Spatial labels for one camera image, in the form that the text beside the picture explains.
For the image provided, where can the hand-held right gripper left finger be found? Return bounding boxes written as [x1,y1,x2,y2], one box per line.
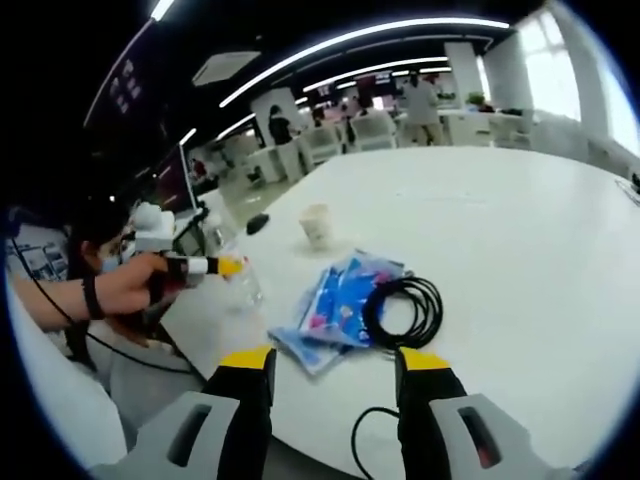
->
[89,344,278,480]

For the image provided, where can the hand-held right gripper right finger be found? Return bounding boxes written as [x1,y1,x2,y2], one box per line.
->
[393,346,574,480]

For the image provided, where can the clear plastic bottle red label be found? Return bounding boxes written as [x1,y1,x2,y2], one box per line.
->
[214,227,265,311]

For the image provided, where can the white paper cup green print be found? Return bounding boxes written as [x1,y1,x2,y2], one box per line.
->
[298,203,335,250]

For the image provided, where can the small blue plastic packet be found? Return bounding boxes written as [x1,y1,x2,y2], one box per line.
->
[298,248,415,347]

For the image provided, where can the person's left hand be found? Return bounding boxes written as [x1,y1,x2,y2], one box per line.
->
[99,252,175,347]

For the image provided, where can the black tripod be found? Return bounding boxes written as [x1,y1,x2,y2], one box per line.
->
[172,202,211,256]

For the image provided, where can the dark monitor screen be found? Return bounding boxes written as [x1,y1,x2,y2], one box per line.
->
[154,144,199,216]

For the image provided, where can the black wristband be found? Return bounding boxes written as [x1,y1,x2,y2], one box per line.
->
[81,274,106,321]

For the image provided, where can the white picture board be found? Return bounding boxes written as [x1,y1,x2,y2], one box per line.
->
[7,224,71,281]

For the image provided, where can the white office chair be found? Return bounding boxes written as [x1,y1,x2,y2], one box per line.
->
[349,115,399,154]
[302,127,346,169]

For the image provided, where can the person's white shirt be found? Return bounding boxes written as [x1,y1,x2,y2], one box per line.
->
[7,279,129,469]

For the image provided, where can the ceiling air vent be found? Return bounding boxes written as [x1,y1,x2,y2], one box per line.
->
[192,49,262,86]

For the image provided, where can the white office desk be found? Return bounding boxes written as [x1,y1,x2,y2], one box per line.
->
[439,110,501,147]

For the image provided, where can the large bright window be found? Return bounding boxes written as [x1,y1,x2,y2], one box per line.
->
[584,9,640,171]
[517,9,584,121]

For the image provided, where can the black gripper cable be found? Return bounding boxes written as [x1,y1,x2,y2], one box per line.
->
[351,406,401,480]

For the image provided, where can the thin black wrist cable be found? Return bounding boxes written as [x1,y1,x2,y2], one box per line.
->
[9,234,194,375]

